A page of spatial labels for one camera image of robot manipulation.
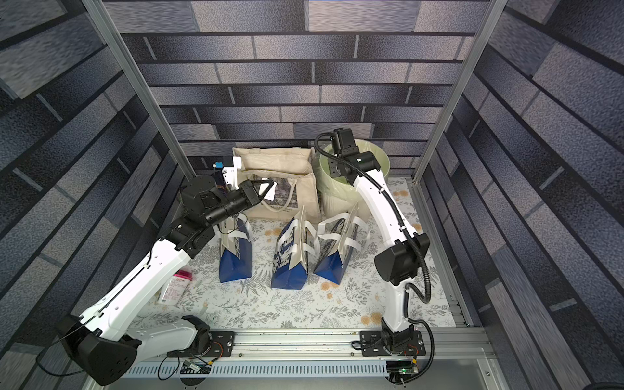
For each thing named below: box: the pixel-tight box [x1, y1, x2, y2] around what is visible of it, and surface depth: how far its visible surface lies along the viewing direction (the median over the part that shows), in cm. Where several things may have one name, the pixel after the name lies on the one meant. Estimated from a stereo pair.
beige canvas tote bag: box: [232, 147, 323, 224], surface depth 97 cm
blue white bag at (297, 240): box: [271, 204, 321, 291], surface depth 78 cm
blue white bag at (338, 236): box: [313, 202, 371, 286], surface depth 81 cm
